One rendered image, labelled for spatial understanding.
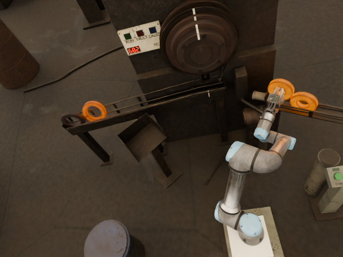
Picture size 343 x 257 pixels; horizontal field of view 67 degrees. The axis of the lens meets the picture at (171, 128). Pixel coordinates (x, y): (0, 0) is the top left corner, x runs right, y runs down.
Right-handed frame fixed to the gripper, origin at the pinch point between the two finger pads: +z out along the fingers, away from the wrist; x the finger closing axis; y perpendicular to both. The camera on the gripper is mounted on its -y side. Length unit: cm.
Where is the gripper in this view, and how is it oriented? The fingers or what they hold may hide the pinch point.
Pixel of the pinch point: (280, 87)
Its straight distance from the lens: 176.5
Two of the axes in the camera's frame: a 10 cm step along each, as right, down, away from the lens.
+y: -3.6, -3.4, -8.7
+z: 4.3, -8.9, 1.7
